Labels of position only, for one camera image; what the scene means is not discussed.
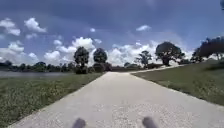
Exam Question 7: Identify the dark bush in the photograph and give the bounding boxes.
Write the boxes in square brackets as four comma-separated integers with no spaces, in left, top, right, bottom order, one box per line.
[73,65,90,75]
[92,62,113,74]

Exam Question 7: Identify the palm tree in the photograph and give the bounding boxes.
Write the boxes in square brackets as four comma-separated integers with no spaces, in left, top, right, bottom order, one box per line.
[92,47,109,66]
[73,46,90,69]

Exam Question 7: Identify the pale concrete path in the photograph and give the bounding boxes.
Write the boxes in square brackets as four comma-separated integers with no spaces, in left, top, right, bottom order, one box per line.
[6,63,224,128]

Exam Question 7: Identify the small sparse tree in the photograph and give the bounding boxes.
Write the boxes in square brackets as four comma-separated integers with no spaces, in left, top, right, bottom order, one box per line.
[135,50,153,68]

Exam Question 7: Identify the broad round-crowned tree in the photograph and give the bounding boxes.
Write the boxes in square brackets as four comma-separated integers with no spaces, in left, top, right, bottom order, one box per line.
[154,41,185,67]

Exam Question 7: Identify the robot's own part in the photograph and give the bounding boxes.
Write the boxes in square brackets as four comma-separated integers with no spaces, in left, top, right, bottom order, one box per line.
[71,117,87,128]
[141,116,158,128]

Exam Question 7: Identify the distant row of trees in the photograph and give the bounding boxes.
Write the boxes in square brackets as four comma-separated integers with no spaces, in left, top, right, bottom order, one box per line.
[0,59,78,73]

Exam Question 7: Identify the green grass slope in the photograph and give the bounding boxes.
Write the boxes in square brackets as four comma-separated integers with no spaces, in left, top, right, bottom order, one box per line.
[131,59,224,107]

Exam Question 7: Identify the green grass field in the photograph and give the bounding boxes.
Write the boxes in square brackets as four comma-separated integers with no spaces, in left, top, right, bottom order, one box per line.
[0,72,104,128]

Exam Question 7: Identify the grey pond water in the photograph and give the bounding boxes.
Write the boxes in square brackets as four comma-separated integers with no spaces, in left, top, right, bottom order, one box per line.
[0,70,73,79]

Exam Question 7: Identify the wide dark tree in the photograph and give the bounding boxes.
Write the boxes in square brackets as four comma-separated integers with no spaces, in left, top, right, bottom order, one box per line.
[190,35,224,64]

